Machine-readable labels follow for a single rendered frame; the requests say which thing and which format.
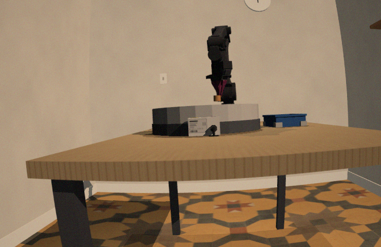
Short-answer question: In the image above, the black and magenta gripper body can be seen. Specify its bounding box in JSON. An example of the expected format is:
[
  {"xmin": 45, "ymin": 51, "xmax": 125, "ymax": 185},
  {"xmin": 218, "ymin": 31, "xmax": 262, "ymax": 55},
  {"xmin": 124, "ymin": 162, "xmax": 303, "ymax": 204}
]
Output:
[{"xmin": 206, "ymin": 75, "xmax": 231, "ymax": 81}]

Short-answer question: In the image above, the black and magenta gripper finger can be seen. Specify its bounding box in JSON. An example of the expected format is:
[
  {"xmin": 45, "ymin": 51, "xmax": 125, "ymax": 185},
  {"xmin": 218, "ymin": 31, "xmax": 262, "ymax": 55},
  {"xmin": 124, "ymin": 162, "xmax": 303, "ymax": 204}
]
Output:
[
  {"xmin": 220, "ymin": 80, "xmax": 227, "ymax": 97},
  {"xmin": 211, "ymin": 80, "xmax": 221, "ymax": 95}
]

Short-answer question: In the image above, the blue crate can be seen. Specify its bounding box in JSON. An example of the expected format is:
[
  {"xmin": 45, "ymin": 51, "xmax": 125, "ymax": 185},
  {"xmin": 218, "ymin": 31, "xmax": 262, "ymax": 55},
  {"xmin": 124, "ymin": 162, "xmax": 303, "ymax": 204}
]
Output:
[{"xmin": 262, "ymin": 114, "xmax": 307, "ymax": 128}]

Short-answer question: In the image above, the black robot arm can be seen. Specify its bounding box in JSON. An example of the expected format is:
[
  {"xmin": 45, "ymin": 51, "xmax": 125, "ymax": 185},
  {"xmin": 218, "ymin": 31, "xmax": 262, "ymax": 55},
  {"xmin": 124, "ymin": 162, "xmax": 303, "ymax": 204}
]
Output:
[{"xmin": 207, "ymin": 25, "xmax": 237, "ymax": 104}]

